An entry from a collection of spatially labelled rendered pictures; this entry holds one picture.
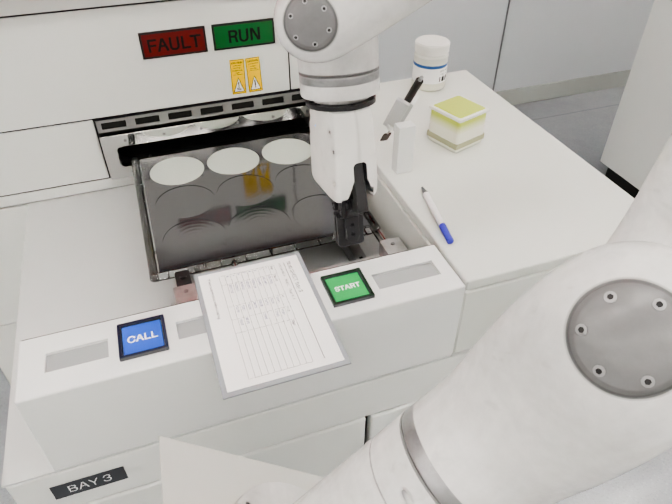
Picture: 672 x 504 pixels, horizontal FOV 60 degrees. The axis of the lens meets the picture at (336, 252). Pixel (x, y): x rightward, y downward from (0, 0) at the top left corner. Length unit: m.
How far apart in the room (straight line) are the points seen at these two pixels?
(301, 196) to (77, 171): 0.47
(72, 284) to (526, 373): 0.83
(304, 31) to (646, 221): 0.31
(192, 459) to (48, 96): 0.79
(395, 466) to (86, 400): 0.39
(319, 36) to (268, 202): 0.55
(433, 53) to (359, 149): 0.65
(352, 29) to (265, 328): 0.37
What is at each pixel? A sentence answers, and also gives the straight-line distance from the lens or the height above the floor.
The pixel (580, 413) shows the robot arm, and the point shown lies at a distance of 0.38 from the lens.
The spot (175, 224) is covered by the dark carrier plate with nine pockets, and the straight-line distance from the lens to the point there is 1.00.
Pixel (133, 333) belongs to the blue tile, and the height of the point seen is 0.96.
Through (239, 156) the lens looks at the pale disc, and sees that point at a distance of 1.16.
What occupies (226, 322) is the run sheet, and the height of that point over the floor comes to 0.96.
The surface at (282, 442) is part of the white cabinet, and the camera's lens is 0.89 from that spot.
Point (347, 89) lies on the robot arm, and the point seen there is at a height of 1.24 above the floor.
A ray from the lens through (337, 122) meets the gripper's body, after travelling 0.59.
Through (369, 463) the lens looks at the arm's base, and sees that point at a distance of 0.49.
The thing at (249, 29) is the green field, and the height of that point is 1.11.
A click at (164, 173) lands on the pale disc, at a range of 1.14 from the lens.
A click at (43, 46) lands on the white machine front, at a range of 1.16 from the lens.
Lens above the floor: 1.48
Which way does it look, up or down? 40 degrees down
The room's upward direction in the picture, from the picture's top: straight up
